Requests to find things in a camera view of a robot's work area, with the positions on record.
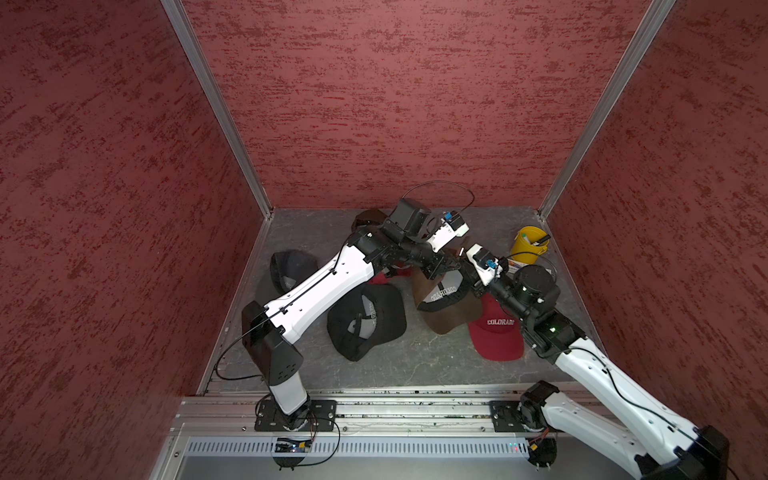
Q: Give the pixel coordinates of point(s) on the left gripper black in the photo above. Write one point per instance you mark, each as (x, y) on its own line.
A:
(439, 263)

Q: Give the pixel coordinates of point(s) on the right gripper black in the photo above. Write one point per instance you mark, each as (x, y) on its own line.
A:
(478, 288)

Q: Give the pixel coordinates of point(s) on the red cap with white logo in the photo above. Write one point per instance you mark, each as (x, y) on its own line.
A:
(496, 335)

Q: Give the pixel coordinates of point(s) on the black cap front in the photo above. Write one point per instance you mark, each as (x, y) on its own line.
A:
(367, 316)

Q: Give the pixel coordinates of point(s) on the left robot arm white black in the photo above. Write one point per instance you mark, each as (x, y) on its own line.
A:
(270, 331)

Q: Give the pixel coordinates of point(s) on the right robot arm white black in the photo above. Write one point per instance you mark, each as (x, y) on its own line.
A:
(645, 438)

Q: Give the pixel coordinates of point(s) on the dark brown cap back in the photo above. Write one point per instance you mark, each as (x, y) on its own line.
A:
(369, 217)

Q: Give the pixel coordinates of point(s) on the dark grey cap left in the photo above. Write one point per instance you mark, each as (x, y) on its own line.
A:
(286, 269)

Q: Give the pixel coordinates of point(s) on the yellow plastic bucket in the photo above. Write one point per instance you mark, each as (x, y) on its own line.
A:
(523, 251)

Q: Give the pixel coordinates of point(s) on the right corner aluminium profile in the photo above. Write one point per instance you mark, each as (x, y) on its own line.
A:
(643, 37)

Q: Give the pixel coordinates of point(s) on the corner aluminium profile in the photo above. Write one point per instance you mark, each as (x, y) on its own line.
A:
(643, 37)
(193, 50)

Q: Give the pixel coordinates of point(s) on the left corner aluminium profile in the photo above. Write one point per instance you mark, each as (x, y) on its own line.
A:
(193, 50)

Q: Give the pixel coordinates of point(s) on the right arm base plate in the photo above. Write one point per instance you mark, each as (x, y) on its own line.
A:
(514, 417)

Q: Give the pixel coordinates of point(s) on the aluminium rail frame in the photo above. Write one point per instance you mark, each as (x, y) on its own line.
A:
(432, 423)

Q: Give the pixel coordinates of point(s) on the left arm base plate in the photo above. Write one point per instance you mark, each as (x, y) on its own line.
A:
(312, 417)

